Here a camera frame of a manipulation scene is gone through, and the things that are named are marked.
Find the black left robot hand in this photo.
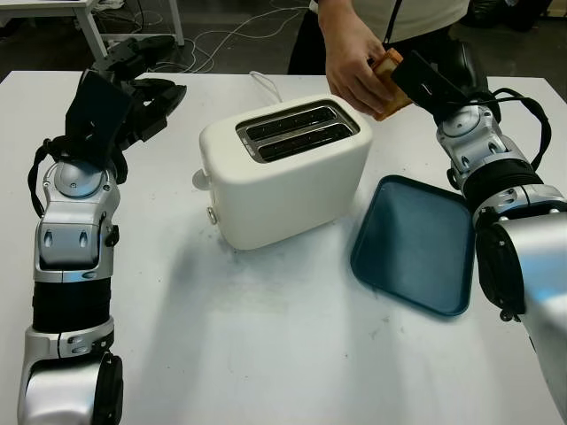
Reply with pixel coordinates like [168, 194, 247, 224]
[90, 35, 188, 154]

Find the person's right hand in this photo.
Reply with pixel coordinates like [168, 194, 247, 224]
[325, 33, 400, 119]

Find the browned toast slice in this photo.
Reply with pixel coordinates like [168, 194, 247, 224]
[371, 48, 414, 121]

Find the person's right forearm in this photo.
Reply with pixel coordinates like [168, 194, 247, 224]
[316, 0, 369, 50]

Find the person in white shirt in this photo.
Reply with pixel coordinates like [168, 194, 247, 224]
[287, 0, 471, 76]

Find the cream two-slot toaster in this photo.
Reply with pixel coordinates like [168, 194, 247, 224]
[191, 94, 372, 251]

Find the white desk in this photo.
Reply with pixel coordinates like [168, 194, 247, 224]
[0, 0, 186, 58]

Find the dark blue plastic tray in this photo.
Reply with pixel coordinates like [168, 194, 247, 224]
[349, 174, 476, 318]

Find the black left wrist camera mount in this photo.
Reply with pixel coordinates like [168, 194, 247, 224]
[65, 69, 133, 156]

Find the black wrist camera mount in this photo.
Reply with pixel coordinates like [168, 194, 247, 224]
[65, 69, 133, 156]
[391, 50, 471, 117]

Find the black lanyard strap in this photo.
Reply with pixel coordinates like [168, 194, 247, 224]
[383, 0, 405, 48]

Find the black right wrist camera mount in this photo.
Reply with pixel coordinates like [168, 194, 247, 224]
[391, 50, 471, 117]

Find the white toaster power cord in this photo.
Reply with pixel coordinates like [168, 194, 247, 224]
[250, 70, 284, 104]

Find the white floor cable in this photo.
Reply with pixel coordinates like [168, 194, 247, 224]
[183, 15, 311, 74]

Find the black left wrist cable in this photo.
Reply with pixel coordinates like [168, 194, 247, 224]
[27, 135, 128, 218]

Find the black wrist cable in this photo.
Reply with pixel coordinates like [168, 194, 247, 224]
[27, 135, 128, 218]
[447, 87, 555, 187]

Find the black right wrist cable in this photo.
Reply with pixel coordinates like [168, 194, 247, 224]
[447, 87, 555, 187]

